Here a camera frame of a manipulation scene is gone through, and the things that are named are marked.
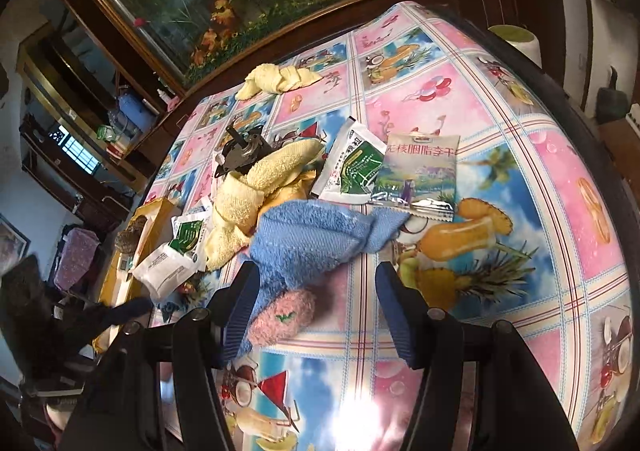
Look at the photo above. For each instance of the white packet blue print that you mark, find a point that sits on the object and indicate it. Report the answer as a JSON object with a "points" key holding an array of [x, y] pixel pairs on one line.
{"points": [[162, 271]]}

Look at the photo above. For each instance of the yellow cardboard box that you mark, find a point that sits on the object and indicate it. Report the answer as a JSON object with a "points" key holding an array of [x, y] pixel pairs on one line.
{"points": [[150, 218]]}

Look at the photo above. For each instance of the pink cloth on chair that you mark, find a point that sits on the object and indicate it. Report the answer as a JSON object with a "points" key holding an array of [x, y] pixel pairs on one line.
{"points": [[75, 256]]}

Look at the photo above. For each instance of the pink fuzzy sock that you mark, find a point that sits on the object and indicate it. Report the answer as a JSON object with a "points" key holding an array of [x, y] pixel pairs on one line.
{"points": [[282, 316]]}

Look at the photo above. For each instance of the grey knitted item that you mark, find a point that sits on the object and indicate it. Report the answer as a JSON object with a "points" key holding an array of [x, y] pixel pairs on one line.
{"points": [[130, 235]]}

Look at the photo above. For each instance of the landscape print snack packet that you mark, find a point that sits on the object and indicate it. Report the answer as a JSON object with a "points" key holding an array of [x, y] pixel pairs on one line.
{"points": [[420, 171]]}

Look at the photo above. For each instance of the blue bottle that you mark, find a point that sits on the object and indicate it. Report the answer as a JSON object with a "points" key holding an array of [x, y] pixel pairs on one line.
{"points": [[132, 108]]}

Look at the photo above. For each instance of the yellow towel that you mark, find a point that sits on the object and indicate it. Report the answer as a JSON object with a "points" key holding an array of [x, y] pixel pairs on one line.
{"points": [[277, 78], [250, 201]]}

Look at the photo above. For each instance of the small green white packet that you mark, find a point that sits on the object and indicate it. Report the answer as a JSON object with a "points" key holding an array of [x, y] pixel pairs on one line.
{"points": [[189, 233]]}

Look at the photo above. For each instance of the fruit print tablecloth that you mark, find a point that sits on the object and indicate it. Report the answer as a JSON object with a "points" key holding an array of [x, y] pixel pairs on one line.
{"points": [[500, 231]]}

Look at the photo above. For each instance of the dark figurine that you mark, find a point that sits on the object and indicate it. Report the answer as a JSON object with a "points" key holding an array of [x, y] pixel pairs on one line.
{"points": [[612, 98]]}

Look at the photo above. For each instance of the framed wall picture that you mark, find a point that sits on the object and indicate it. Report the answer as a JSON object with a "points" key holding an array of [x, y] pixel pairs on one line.
{"points": [[12, 238]]}

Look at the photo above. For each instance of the large green white packet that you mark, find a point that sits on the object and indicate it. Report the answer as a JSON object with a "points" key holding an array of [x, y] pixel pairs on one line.
{"points": [[352, 163]]}

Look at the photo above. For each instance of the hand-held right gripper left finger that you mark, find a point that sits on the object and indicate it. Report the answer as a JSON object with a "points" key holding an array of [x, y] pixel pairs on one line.
{"points": [[240, 316]]}

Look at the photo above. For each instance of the yellow cracker packet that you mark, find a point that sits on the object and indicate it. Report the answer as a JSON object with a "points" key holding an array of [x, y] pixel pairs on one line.
{"points": [[299, 185]]}

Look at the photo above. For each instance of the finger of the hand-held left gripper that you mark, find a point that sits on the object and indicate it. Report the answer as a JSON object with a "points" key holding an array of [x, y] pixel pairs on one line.
{"points": [[125, 310]]}

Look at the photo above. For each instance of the blue towel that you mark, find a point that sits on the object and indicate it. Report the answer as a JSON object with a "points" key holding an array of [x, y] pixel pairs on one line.
{"points": [[320, 236]]}

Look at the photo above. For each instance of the folded yellow towel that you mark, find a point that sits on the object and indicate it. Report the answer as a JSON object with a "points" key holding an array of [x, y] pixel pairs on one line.
{"points": [[277, 78]]}

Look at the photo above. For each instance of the white stool green top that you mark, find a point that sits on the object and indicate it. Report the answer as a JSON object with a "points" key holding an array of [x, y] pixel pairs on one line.
{"points": [[517, 43]]}

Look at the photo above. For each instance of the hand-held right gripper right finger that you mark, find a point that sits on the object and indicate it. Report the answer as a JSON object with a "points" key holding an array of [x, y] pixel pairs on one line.
{"points": [[397, 316]]}

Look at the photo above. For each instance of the black metal part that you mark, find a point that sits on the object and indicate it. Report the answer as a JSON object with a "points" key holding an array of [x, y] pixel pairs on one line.
{"points": [[245, 148]]}

